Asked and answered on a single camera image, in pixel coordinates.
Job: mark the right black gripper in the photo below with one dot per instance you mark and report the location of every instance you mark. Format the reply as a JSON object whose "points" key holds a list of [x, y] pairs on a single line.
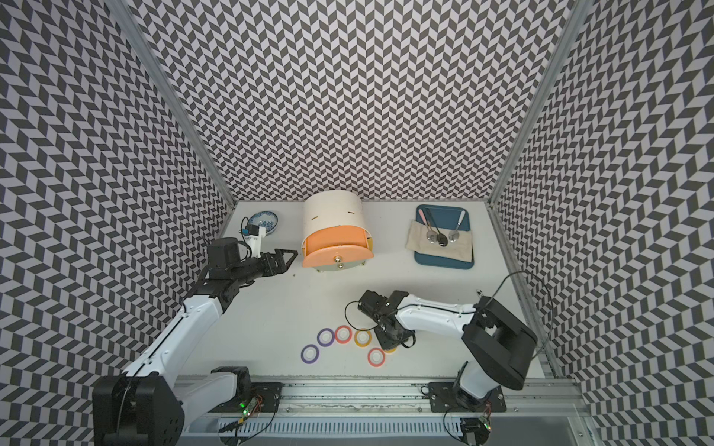
{"points": [[388, 344]]}

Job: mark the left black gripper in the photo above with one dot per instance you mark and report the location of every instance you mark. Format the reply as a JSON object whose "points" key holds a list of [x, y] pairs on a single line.
{"points": [[282, 267]]}

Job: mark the red tape roll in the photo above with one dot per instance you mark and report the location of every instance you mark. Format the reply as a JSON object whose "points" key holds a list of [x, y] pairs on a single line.
{"points": [[343, 334], [376, 357]]}

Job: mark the white round drawer cabinet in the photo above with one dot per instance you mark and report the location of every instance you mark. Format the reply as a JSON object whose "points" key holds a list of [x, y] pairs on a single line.
{"points": [[330, 209]]}

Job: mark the orange top drawer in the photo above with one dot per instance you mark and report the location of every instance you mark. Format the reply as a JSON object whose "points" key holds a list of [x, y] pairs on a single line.
{"points": [[337, 246]]}

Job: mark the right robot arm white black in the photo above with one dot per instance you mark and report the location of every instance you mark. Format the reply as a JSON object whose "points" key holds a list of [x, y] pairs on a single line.
{"points": [[502, 345]]}

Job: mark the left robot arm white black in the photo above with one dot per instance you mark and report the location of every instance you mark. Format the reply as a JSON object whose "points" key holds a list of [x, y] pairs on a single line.
{"points": [[141, 405]]}

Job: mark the purple tape roll right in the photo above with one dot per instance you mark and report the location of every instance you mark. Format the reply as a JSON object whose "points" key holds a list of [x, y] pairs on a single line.
{"points": [[326, 337]]}

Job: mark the purple tape roll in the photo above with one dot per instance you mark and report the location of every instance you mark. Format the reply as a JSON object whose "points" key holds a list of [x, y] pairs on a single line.
{"points": [[310, 354], [326, 337]]}

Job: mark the purple tape roll left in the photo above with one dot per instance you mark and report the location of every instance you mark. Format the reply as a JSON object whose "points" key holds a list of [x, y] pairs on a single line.
{"points": [[310, 354]]}

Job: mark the blue white ceramic bowl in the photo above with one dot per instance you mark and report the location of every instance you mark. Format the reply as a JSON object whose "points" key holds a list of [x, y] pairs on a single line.
{"points": [[265, 219]]}

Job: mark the beige cloth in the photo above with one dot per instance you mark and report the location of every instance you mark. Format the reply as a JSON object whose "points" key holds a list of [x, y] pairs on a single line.
{"points": [[461, 250]]}

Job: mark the black spoon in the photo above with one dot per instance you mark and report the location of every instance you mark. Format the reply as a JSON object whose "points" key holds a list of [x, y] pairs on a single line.
{"points": [[441, 238]]}

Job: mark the teal tray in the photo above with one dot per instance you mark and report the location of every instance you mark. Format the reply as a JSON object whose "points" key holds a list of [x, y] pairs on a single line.
{"points": [[445, 219]]}

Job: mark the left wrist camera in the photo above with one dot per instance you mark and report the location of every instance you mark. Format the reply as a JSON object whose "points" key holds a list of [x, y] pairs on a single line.
{"points": [[254, 235]]}

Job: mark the pink handled spoon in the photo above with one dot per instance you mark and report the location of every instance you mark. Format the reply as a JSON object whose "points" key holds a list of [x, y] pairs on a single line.
{"points": [[424, 220]]}

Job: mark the grey handled spoon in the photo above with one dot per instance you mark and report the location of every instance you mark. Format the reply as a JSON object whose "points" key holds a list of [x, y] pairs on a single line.
{"points": [[455, 233]]}

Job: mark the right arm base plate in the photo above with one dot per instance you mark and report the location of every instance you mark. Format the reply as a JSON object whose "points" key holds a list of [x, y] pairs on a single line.
{"points": [[449, 397]]}

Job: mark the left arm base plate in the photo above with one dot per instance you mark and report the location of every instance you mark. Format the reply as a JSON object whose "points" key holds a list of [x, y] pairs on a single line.
{"points": [[266, 396]]}

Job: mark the aluminium front rail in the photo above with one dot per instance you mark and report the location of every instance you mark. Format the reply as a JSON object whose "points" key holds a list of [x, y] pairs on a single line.
{"points": [[407, 397]]}

